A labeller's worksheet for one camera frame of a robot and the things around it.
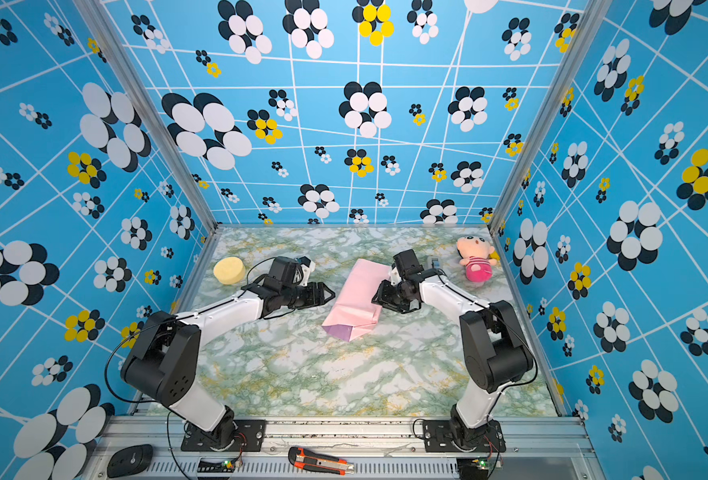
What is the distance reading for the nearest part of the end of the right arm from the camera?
2.27ft

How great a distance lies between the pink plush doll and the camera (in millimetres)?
1009

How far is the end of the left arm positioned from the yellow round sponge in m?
0.36
